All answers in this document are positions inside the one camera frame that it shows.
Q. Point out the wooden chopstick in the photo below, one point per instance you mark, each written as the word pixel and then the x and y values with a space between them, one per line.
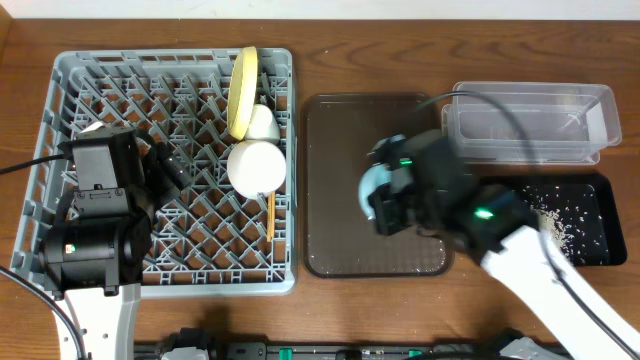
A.
pixel 272 216
pixel 268 225

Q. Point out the white cup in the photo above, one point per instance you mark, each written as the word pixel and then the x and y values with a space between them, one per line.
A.
pixel 263 125

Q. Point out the light blue bowl with rice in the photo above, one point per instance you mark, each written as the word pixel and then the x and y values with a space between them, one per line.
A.
pixel 376 176

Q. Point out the clear plastic bin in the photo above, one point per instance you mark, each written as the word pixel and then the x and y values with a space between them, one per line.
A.
pixel 566 123

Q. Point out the dark brown serving tray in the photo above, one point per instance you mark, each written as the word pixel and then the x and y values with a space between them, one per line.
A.
pixel 340 241

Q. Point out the grey plastic dishwasher rack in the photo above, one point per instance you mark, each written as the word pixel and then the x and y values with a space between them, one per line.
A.
pixel 211 241

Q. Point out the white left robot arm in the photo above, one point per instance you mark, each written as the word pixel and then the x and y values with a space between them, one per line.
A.
pixel 92 256

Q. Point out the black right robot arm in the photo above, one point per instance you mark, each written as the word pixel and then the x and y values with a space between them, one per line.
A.
pixel 501 234

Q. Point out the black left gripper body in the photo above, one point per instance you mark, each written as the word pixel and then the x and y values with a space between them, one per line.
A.
pixel 163 167

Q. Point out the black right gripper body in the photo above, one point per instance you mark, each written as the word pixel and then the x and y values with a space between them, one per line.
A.
pixel 413 206

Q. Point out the black plastic tray bin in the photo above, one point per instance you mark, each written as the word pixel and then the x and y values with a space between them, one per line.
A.
pixel 605 197

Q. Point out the yellow plate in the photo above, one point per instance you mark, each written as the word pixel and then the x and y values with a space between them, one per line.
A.
pixel 242 92

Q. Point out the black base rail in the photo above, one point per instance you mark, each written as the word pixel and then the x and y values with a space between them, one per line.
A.
pixel 198 344

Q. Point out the pink bowl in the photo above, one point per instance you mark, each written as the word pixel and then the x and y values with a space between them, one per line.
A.
pixel 256 168

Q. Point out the spilled rice pile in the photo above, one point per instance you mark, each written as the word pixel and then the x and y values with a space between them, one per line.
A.
pixel 571 214

